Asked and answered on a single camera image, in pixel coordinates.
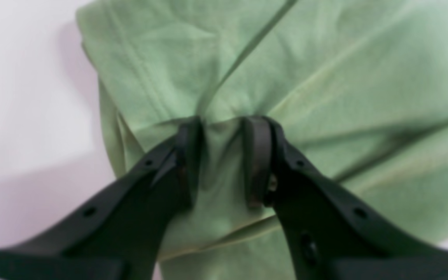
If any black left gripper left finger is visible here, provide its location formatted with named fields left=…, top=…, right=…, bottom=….
left=0, top=117, right=203, bottom=280

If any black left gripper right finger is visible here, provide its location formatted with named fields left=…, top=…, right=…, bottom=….
left=241, top=116, right=448, bottom=280

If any green polo t-shirt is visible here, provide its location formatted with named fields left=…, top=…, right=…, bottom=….
left=76, top=0, right=448, bottom=280

